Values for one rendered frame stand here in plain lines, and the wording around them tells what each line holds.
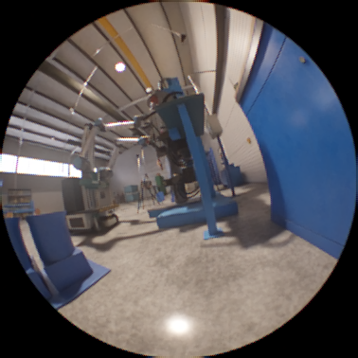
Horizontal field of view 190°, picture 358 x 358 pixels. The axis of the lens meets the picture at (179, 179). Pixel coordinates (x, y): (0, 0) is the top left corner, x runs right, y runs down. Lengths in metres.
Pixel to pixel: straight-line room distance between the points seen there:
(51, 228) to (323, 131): 1.07
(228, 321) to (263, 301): 0.11
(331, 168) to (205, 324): 0.57
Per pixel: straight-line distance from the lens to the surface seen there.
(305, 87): 0.50
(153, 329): 0.42
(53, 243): 0.64
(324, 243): 0.58
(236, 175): 3.72
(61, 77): 6.43
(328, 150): 0.47
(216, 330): 0.38
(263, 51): 0.64
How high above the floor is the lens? 0.38
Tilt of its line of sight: 5 degrees up
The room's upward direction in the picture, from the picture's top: 13 degrees counter-clockwise
